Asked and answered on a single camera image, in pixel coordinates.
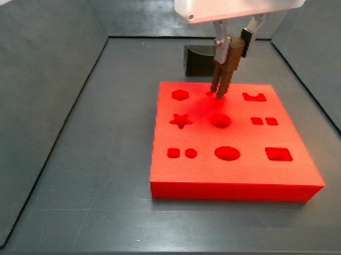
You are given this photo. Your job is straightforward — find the brown three prong peg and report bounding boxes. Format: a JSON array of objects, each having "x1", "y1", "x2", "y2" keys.
[{"x1": 209, "y1": 37, "x2": 244, "y2": 99}]

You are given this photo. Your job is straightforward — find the red shape sorting board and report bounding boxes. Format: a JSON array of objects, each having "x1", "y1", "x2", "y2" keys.
[{"x1": 149, "y1": 82, "x2": 324, "y2": 202}]

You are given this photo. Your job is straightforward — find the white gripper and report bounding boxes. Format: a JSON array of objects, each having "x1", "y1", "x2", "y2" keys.
[{"x1": 173, "y1": 0, "x2": 304, "y2": 64}]

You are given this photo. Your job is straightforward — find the dark grey curved block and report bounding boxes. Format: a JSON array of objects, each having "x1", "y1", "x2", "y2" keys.
[{"x1": 183, "y1": 45, "x2": 213, "y2": 77}]

